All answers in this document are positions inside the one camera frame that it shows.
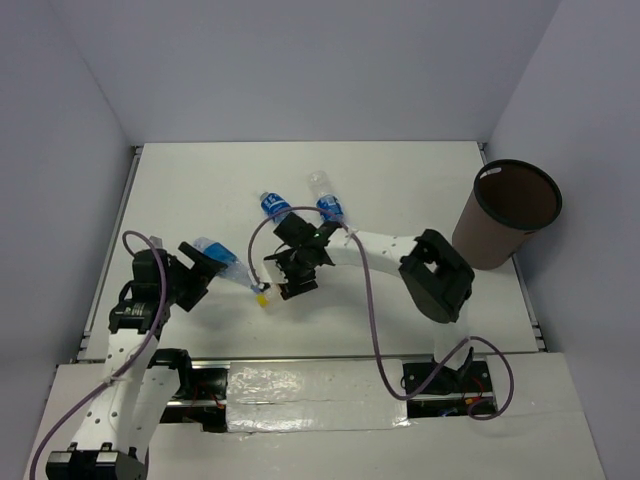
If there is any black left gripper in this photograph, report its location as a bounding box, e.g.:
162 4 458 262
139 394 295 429
160 242 226 312

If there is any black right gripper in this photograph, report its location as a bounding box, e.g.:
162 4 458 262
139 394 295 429
269 244 319 299

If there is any crushed light blue label bottle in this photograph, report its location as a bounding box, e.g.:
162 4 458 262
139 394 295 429
192 237 261 294

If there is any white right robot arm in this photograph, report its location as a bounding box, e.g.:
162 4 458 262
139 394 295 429
263 212 475 400

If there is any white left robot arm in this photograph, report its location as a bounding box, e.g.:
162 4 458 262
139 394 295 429
45 242 226 479

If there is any brown bin with black rim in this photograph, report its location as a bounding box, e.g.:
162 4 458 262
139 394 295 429
452 159 563 270

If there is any silver foil covered panel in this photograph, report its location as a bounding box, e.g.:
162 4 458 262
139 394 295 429
226 360 410 433

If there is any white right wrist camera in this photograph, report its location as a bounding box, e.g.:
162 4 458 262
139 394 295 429
262 251 289 285

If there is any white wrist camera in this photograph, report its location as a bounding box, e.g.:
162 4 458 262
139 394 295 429
149 236 163 249
262 251 289 285

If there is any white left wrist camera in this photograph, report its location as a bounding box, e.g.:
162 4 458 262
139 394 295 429
149 236 163 249

